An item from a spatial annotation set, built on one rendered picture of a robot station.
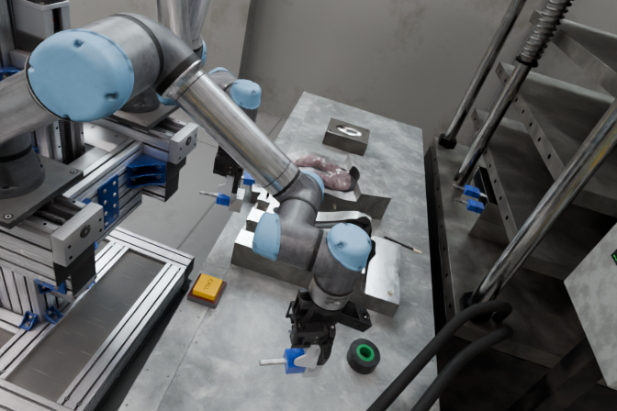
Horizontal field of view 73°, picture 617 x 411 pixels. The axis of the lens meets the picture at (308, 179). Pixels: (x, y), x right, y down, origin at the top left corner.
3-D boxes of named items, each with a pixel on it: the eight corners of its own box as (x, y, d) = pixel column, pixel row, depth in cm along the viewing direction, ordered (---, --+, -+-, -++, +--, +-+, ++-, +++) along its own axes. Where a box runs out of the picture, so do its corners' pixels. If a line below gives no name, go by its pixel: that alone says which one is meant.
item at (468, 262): (448, 334, 131) (456, 322, 128) (430, 144, 238) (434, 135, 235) (708, 421, 129) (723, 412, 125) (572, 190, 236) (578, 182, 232)
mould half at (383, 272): (229, 263, 123) (236, 230, 115) (256, 211, 144) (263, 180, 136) (392, 317, 121) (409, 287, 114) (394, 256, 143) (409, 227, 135)
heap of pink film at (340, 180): (285, 188, 149) (289, 171, 144) (283, 161, 163) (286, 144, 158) (353, 198, 154) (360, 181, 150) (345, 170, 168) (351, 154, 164)
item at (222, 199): (196, 204, 124) (197, 190, 121) (200, 194, 128) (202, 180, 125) (240, 213, 126) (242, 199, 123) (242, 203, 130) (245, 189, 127)
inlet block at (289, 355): (258, 381, 86) (263, 367, 83) (256, 358, 90) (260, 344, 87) (319, 376, 90) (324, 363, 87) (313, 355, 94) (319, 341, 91)
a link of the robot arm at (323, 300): (347, 264, 78) (360, 300, 72) (341, 280, 81) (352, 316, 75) (309, 263, 76) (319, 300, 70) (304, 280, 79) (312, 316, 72)
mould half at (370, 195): (250, 203, 147) (254, 178, 140) (251, 161, 167) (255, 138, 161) (381, 219, 157) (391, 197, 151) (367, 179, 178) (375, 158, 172)
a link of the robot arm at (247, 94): (252, 76, 109) (268, 91, 105) (245, 113, 116) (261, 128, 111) (225, 77, 105) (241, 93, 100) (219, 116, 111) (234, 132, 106)
